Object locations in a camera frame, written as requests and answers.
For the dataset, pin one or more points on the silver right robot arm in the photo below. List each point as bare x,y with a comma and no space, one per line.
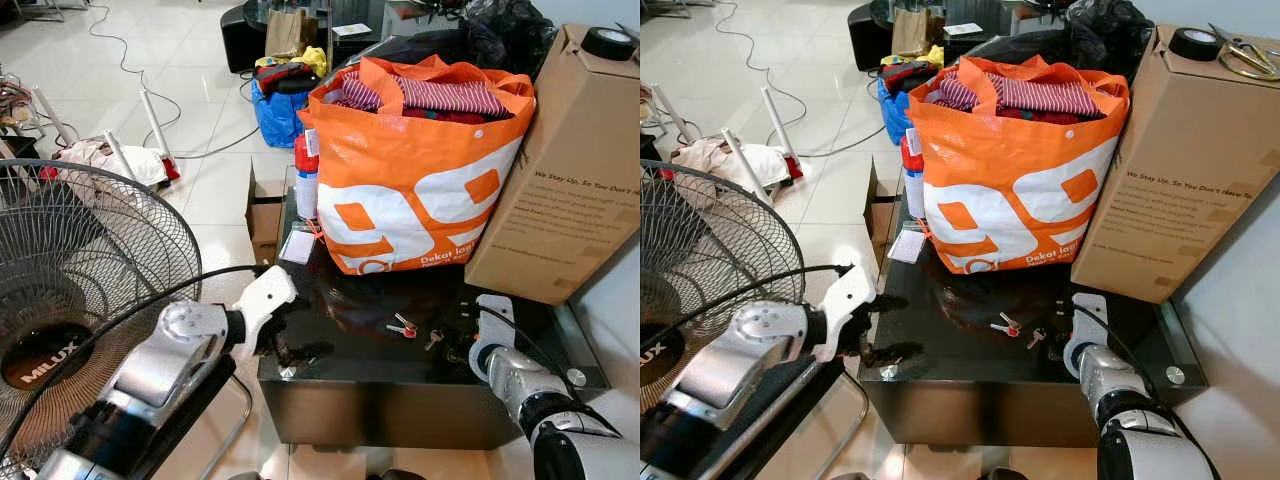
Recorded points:
540,400
1130,400

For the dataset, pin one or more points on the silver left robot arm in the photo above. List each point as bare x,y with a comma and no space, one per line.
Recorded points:
745,355
165,365

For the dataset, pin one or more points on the small dark metal key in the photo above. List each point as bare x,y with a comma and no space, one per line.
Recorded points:
1035,338
433,339

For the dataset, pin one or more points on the key with red head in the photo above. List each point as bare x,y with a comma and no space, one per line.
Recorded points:
404,325
1006,325

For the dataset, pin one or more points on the white paper tag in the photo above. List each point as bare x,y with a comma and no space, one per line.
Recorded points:
906,246
298,246

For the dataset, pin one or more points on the black glass top table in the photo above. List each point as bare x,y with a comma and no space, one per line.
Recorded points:
1000,405
400,400

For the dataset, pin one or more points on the small open cardboard box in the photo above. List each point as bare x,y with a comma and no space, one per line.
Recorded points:
264,215
880,215

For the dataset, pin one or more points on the red and white spray can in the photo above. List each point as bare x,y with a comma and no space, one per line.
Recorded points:
913,175
306,175

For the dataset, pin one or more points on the orange and white shopping bag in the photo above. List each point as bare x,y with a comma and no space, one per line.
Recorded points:
1020,190
420,190

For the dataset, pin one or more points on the blue plastic bag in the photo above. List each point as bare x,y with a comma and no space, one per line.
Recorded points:
895,115
277,118

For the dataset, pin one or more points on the white pole with red foot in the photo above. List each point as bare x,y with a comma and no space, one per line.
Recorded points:
780,130
157,130

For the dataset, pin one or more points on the tall brown cardboard box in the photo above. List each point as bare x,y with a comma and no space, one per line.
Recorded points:
570,170
1170,170

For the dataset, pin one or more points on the pale cloth heap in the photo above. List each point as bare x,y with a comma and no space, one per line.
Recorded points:
100,160
720,160

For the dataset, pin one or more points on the red striped cloth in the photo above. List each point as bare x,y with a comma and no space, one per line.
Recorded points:
1040,97
440,97

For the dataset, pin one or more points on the yellow cloth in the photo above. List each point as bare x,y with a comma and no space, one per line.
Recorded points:
930,57
312,60

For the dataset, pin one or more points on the black box speaker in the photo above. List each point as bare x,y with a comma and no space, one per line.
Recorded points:
868,38
242,40

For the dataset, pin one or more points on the brown paper bag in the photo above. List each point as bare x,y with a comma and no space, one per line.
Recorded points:
288,33
912,33

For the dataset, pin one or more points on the black rubbish bag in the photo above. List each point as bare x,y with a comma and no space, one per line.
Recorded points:
1110,30
510,30

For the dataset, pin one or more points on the black tape roll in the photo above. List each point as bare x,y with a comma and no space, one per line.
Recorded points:
1194,43
610,43

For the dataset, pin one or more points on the golden scissors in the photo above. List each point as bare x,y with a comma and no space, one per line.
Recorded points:
1245,55

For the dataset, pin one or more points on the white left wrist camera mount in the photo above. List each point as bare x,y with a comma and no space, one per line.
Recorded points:
846,295
266,293

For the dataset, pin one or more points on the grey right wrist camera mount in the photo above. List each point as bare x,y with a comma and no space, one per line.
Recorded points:
1086,325
492,325

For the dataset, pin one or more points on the metal tube chair frame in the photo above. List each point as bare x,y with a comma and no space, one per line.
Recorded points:
845,420
235,425

